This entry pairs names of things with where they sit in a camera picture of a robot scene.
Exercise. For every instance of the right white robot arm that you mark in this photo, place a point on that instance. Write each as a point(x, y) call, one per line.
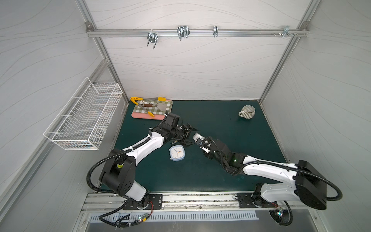
point(294, 182)

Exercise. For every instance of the white wire basket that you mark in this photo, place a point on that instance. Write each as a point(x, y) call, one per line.
point(84, 120)

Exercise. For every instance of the metal bracket right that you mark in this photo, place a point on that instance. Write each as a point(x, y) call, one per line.
point(285, 33)

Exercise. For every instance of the blue white alarm clock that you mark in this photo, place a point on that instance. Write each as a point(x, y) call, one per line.
point(177, 153)

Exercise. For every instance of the metal clamp hook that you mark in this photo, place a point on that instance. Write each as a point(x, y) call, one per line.
point(152, 38)

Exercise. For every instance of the metal spatula wooden handle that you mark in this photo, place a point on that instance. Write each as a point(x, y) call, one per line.
point(157, 106)

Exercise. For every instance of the striped white ceramic mug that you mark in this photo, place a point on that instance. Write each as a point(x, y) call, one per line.
point(247, 112)

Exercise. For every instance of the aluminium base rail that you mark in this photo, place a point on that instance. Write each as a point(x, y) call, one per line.
point(176, 201)

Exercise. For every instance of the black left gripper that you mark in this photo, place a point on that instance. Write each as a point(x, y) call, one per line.
point(183, 134)

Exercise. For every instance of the white alarm clock back up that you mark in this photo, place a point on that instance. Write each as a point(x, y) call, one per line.
point(198, 137)

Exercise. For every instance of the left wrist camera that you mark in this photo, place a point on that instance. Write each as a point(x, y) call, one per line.
point(172, 120)

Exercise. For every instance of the checkered green cloth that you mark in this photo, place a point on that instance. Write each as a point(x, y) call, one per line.
point(157, 112)

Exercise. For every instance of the small metal ring hook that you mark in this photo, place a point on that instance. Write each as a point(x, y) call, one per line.
point(215, 31)

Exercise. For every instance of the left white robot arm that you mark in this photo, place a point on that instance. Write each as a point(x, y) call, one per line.
point(118, 173)

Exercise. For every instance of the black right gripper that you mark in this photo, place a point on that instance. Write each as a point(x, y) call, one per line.
point(207, 148)

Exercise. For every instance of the aluminium top rail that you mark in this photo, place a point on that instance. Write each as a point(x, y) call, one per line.
point(201, 33)

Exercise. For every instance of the yellow tongs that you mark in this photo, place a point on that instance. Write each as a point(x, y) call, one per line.
point(136, 101)

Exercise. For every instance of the metal u-bolt hook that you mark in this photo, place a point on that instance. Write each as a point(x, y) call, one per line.
point(183, 32)

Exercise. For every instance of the pink cutting board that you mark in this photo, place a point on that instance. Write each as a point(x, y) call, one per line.
point(139, 113)

